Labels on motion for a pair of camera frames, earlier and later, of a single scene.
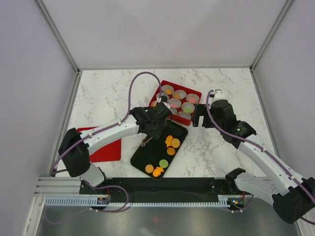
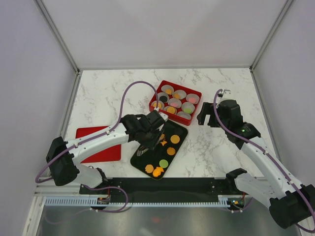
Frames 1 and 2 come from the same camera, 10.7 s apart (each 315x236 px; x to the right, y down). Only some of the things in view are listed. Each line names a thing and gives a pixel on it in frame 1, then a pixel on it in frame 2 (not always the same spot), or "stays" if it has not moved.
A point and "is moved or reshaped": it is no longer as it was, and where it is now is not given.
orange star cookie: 169,91 stays
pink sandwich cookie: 192,100 stays
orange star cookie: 177,96 stays
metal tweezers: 143,143 is moved or reshaped
